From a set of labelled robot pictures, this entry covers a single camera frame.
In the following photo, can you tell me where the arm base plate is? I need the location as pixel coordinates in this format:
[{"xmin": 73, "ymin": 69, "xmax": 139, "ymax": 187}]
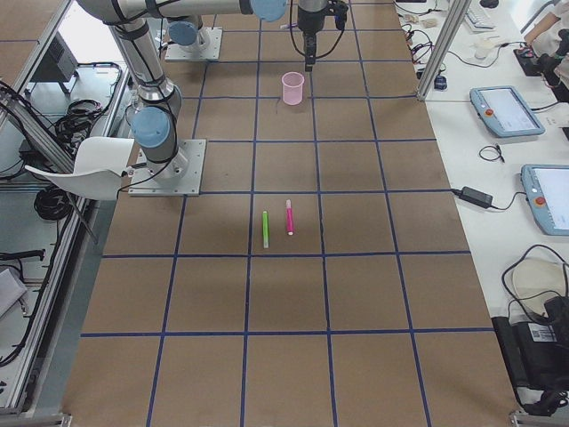
[
  {"xmin": 127, "ymin": 139, "xmax": 207, "ymax": 197},
  {"xmin": 165, "ymin": 21, "xmax": 222, "ymax": 62}
]

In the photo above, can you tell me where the black power adapter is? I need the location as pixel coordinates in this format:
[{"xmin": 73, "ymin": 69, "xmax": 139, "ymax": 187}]
[{"xmin": 460, "ymin": 186, "xmax": 493, "ymax": 209}]

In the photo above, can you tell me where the white keyboard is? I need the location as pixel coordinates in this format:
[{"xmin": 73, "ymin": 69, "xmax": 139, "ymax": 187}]
[{"xmin": 464, "ymin": 1, "xmax": 496, "ymax": 33}]

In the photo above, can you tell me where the white plastic chair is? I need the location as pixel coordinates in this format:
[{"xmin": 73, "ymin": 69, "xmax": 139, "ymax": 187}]
[{"xmin": 25, "ymin": 136, "xmax": 134, "ymax": 200}]

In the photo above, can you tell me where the pink mesh cup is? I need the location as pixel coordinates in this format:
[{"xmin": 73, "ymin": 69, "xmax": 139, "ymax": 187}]
[{"xmin": 281, "ymin": 71, "xmax": 305, "ymax": 106}]

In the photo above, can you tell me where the pink highlighter pen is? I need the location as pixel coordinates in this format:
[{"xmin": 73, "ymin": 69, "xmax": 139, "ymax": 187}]
[{"xmin": 285, "ymin": 199, "xmax": 294, "ymax": 236}]

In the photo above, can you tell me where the white paper cup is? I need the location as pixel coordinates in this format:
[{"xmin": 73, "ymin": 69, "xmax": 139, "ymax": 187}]
[{"xmin": 474, "ymin": 39, "xmax": 495, "ymax": 60}]

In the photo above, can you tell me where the green highlighter pen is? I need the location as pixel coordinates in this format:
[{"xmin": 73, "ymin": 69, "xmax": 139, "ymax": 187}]
[{"xmin": 261, "ymin": 210, "xmax": 269, "ymax": 249}]

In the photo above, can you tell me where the small blue device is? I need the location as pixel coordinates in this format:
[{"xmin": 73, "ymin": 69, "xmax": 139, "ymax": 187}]
[{"xmin": 434, "ymin": 75, "xmax": 448, "ymax": 91}]

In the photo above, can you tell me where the teach pendant near post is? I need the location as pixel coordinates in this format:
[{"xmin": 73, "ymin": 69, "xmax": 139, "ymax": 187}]
[{"xmin": 469, "ymin": 85, "xmax": 545, "ymax": 138}]

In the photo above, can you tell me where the aluminium frame post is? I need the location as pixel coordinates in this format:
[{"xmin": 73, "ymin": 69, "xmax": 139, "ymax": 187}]
[{"xmin": 416, "ymin": 0, "xmax": 470, "ymax": 101}]

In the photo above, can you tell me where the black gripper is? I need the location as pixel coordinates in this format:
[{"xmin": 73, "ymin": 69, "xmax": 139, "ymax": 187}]
[{"xmin": 297, "ymin": 0, "xmax": 347, "ymax": 72}]

